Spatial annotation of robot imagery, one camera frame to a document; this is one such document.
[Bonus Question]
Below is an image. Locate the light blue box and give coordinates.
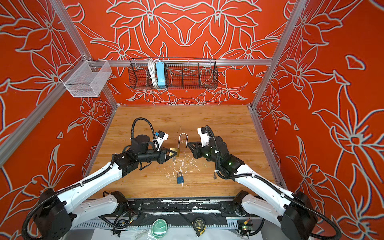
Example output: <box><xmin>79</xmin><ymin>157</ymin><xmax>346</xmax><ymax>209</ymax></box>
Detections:
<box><xmin>156</xmin><ymin>62</ymin><xmax>166</xmax><ymax>88</ymax></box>

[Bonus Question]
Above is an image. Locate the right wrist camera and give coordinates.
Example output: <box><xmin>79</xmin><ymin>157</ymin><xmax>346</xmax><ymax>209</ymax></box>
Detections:
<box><xmin>197</xmin><ymin>127</ymin><xmax>211</xmax><ymax>147</ymax></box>

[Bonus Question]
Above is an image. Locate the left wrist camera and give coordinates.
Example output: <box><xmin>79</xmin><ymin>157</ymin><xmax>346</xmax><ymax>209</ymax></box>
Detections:
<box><xmin>154</xmin><ymin>131</ymin><xmax>169</xmax><ymax>151</ymax></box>

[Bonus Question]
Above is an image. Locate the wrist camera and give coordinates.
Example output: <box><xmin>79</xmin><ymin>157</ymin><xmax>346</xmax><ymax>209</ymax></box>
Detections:
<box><xmin>154</xmin><ymin>131</ymin><xmax>169</xmax><ymax>151</ymax></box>
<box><xmin>197</xmin><ymin>127</ymin><xmax>211</xmax><ymax>147</ymax></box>

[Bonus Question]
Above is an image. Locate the brass padlock long shackle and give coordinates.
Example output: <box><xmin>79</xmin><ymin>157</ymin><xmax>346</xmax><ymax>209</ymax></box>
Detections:
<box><xmin>176</xmin><ymin>133</ymin><xmax>188</xmax><ymax>156</ymax></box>

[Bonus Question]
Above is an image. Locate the black yellow tape measure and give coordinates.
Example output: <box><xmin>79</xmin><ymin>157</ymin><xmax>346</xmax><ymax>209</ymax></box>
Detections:
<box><xmin>192</xmin><ymin>218</ymin><xmax>206</xmax><ymax>237</ymax></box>

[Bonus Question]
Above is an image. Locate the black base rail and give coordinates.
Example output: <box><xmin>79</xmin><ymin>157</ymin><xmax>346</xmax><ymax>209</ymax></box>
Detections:
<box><xmin>128</xmin><ymin>197</ymin><xmax>250</xmax><ymax>217</ymax></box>

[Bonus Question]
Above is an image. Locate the white mesh basket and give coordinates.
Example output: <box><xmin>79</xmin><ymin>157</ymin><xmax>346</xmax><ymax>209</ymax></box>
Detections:
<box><xmin>60</xmin><ymin>61</ymin><xmax>112</xmax><ymax>98</ymax></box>

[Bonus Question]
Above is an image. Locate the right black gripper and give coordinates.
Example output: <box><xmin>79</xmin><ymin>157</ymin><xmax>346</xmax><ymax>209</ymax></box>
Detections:
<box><xmin>185</xmin><ymin>141</ymin><xmax>222</xmax><ymax>167</ymax></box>

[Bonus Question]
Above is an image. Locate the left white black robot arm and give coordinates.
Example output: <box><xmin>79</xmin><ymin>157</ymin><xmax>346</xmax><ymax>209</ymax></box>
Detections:
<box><xmin>21</xmin><ymin>131</ymin><xmax>177</xmax><ymax>240</ymax></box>

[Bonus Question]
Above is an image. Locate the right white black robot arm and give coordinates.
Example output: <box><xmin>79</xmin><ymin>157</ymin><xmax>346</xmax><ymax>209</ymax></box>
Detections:
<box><xmin>187</xmin><ymin>126</ymin><xmax>342</xmax><ymax>240</ymax></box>

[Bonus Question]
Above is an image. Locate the blue padlock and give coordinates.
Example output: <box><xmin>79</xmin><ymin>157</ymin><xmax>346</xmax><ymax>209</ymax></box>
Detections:
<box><xmin>177</xmin><ymin>172</ymin><xmax>184</xmax><ymax>184</ymax></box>

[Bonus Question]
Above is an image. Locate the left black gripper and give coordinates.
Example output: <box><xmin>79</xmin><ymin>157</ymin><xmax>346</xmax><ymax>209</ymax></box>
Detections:
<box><xmin>138</xmin><ymin>145</ymin><xmax>177</xmax><ymax>164</ymax></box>

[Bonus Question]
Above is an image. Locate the white coiled cable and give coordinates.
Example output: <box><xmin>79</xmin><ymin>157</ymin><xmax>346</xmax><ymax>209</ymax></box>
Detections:
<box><xmin>147</xmin><ymin>59</ymin><xmax>159</xmax><ymax>87</ymax></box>

